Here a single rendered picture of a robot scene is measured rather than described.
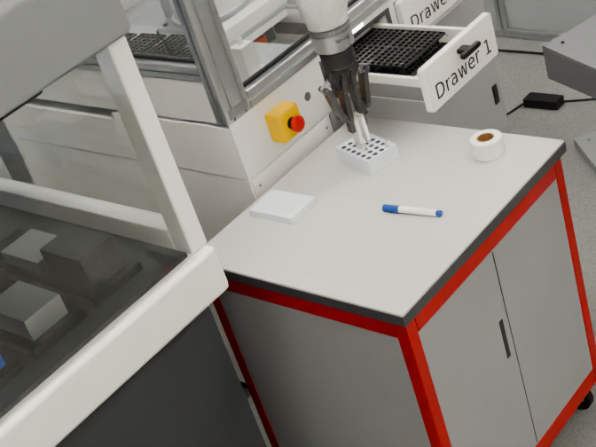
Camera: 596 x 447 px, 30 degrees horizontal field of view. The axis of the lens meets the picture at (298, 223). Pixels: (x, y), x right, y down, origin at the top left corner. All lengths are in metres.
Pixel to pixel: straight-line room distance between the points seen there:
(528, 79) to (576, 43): 1.78
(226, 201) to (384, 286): 0.66
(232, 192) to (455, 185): 0.56
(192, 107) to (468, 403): 0.89
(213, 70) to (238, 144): 0.18
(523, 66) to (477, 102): 1.28
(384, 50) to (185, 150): 0.53
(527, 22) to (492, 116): 1.43
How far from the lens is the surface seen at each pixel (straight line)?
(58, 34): 1.86
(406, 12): 2.92
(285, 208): 2.44
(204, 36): 2.42
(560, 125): 4.06
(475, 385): 2.34
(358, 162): 2.51
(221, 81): 2.46
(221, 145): 2.54
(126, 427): 2.20
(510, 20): 4.76
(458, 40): 2.60
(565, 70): 2.63
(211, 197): 2.70
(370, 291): 2.13
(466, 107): 3.21
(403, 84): 2.58
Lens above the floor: 1.99
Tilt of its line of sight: 31 degrees down
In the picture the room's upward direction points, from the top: 19 degrees counter-clockwise
